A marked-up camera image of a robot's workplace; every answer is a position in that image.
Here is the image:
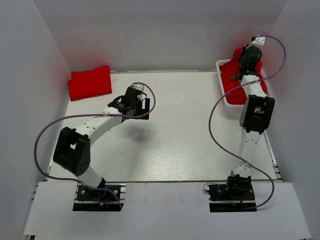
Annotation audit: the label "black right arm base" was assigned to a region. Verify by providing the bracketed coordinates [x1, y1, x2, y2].
[203, 174, 257, 213]

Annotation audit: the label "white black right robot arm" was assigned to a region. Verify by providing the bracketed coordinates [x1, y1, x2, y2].
[231, 36, 275, 179]

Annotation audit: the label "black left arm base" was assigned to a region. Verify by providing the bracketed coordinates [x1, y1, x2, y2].
[72, 183, 126, 212]

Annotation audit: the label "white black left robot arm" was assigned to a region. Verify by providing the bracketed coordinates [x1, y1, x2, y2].
[53, 82, 155, 200]

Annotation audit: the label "red t-shirts in basket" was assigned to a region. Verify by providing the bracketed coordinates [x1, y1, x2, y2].
[219, 48, 269, 106]

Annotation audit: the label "white plastic basket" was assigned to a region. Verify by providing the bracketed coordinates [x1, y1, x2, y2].
[215, 59, 246, 109]

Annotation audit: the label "folded red t-shirt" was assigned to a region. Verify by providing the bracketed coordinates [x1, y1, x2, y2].
[67, 66, 112, 101]

